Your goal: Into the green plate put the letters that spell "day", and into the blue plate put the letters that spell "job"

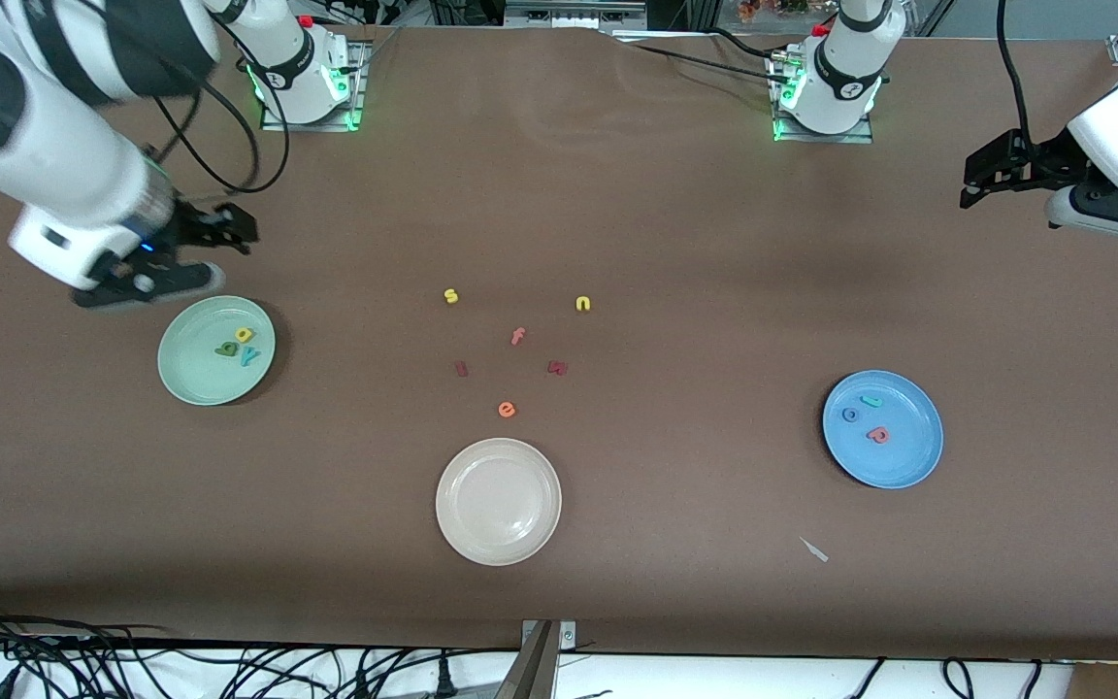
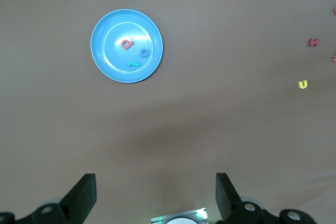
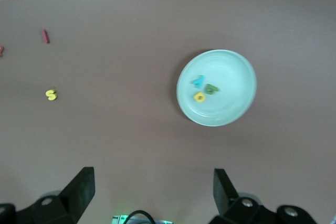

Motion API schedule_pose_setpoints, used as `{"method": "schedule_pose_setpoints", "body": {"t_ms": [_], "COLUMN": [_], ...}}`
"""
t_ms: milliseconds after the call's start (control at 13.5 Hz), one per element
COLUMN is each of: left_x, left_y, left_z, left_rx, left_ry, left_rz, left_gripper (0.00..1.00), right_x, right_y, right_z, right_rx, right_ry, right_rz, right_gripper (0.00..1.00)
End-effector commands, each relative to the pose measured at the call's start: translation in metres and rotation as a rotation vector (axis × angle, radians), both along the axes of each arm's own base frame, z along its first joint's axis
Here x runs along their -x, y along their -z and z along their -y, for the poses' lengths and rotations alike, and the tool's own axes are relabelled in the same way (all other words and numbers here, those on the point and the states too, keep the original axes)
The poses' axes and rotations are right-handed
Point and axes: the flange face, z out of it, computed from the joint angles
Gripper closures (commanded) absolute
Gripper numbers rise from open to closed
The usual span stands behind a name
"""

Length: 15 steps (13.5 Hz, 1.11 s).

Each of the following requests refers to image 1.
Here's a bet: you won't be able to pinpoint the green plate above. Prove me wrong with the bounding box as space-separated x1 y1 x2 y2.
157 295 278 407

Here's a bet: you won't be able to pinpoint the orange decorative objects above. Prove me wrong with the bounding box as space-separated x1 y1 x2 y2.
739 0 837 22

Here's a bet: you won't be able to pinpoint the blue plate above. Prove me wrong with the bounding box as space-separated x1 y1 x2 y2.
821 370 945 489

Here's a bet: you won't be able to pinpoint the beige plate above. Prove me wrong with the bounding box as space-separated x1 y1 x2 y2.
435 438 563 567

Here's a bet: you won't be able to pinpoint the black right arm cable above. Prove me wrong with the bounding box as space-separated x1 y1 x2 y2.
147 19 290 195

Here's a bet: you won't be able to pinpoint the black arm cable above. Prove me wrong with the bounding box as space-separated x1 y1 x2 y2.
147 19 290 195
996 0 1040 156

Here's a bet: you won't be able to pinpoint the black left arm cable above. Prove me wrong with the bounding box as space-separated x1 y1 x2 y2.
996 0 1040 156

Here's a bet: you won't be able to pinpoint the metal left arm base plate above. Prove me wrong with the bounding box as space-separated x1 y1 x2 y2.
768 47 876 146

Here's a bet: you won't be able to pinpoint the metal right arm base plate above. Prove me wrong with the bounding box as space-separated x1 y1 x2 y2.
260 41 367 133

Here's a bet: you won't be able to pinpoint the black table cable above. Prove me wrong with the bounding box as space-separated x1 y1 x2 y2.
709 27 791 63
629 42 785 77

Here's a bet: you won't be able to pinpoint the silver aluminium frame beam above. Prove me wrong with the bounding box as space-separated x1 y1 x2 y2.
504 0 648 30

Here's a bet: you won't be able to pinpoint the black floor cable bundle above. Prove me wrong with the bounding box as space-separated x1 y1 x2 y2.
0 597 521 699

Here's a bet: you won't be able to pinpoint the metal table edge bracket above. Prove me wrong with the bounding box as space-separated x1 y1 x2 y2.
495 619 578 699

